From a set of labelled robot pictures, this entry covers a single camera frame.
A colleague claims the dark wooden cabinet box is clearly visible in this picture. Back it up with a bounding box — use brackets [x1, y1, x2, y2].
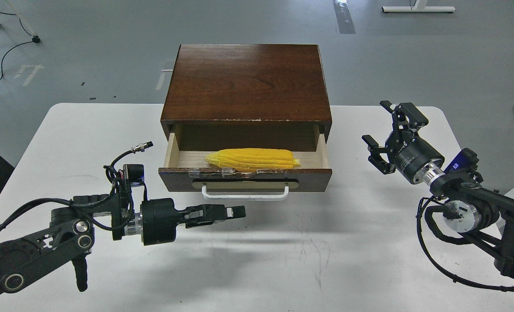
[161, 44, 332, 137]

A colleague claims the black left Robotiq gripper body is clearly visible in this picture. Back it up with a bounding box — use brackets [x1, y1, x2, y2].
[141, 198, 187, 246]

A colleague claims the white desk foot bar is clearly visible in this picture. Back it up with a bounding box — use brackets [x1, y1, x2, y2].
[381, 0, 456, 13]

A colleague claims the white metal drawer handle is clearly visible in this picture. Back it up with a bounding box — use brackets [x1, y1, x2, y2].
[201, 184, 290, 202]

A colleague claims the yellow corn cob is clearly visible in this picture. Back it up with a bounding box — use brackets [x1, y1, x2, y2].
[204, 148, 301, 172]

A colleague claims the black right arm cable loop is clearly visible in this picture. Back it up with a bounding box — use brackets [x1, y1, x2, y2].
[416, 196, 514, 294]

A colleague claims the wooden drawer with dark front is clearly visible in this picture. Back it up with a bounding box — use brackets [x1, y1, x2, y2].
[158, 133, 332, 193]

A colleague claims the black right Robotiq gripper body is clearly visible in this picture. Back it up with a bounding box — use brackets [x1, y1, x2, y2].
[386, 132, 445, 184]

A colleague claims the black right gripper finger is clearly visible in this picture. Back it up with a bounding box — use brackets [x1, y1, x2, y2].
[361, 135, 396, 175]
[380, 101, 429, 143]

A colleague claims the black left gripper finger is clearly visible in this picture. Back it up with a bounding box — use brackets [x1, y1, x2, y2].
[184, 205, 246, 219]
[184, 217, 230, 228]

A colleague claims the black cable on floor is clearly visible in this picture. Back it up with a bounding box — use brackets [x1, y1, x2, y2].
[0, 0, 41, 82]

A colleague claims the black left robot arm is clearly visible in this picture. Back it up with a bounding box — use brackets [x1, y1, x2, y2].
[0, 142, 246, 294]

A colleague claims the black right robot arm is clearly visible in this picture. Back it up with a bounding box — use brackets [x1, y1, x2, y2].
[362, 101, 514, 292]

